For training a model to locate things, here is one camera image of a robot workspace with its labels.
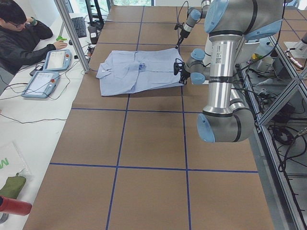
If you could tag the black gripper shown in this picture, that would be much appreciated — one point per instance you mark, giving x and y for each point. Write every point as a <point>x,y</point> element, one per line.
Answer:
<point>183,75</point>
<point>184,33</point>

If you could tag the light blue striped shirt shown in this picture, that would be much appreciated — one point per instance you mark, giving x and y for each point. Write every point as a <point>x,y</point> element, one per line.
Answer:
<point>135,71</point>

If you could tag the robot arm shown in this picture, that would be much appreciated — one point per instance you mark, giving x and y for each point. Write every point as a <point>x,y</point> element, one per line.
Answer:
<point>229,24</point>
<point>193,16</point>

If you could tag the black keyboard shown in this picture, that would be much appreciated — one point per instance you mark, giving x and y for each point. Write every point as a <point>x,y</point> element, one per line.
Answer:
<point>79,26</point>

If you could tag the upper blue teach pendant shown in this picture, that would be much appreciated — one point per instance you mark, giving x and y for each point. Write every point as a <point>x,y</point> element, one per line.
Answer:
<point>57,60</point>

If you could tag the blue teach pendant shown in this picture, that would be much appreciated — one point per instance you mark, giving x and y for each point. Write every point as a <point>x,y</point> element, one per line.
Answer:
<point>57,60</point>
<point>41,84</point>

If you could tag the green scissors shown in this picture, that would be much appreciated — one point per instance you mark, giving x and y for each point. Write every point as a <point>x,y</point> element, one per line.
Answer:
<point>61,38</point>

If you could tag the lower blue teach pendant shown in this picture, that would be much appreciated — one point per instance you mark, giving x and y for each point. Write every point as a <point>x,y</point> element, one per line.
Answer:
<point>41,84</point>

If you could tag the seated person in black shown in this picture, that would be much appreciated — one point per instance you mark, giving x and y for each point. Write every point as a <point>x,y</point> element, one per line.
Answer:
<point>19,35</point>

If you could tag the packaged white Mini shirt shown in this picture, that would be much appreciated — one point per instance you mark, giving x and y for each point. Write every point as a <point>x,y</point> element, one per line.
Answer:
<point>12,163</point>

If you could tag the green folded cloth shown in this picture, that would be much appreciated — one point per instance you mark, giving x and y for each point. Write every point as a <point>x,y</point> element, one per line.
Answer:
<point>13,187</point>

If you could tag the red bottle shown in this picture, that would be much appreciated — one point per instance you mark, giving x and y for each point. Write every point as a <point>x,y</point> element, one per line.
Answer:
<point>14,206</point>

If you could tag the aluminium frame post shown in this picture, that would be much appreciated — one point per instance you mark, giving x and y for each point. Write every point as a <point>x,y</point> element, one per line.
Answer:
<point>62,9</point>

